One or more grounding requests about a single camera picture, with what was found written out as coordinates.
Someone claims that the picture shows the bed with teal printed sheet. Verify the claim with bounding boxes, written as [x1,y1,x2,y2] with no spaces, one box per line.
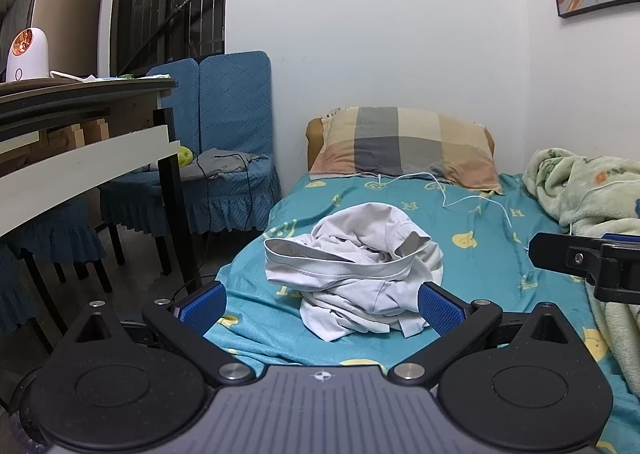
[202,169,640,454]

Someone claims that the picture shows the green floral fleece blanket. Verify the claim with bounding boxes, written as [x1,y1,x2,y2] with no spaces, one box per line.
[522,148,640,385]

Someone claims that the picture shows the white charging cable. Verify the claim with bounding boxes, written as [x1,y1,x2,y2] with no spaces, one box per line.
[378,171,531,255]

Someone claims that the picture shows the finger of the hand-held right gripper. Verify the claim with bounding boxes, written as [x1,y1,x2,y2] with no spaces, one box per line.
[529,231,640,306]
[600,232,640,248]

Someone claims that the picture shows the white humidifier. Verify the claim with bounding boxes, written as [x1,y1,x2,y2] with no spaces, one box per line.
[5,27,50,83]

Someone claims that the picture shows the papers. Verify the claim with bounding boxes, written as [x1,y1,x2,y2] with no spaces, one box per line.
[49,70,173,84]

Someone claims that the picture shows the white pants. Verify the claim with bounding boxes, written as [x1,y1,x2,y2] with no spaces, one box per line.
[263,202,445,342]

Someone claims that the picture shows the grey cloth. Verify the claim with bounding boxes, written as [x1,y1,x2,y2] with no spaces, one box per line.
[179,148,268,180]

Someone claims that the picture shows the wooden table with black legs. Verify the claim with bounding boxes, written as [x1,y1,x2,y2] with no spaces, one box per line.
[0,76,203,285]

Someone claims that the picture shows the plaid pillow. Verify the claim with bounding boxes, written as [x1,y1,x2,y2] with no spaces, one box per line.
[309,106,503,195]

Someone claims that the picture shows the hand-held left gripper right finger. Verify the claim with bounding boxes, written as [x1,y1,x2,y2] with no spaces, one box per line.
[387,281,583,387]

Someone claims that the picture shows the stool with blue frilled cover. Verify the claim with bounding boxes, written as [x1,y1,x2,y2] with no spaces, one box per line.
[0,194,113,355]

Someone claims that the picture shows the chair with blue quilted cover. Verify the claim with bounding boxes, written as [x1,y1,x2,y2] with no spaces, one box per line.
[97,51,282,280]

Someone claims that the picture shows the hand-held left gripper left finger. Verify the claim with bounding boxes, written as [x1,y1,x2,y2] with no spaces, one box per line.
[62,281,256,387]

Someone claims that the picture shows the brown pillow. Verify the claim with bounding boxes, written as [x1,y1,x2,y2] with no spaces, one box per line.
[305,117,496,172]

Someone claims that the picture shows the black cable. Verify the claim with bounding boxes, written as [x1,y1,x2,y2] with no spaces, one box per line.
[172,150,256,307]

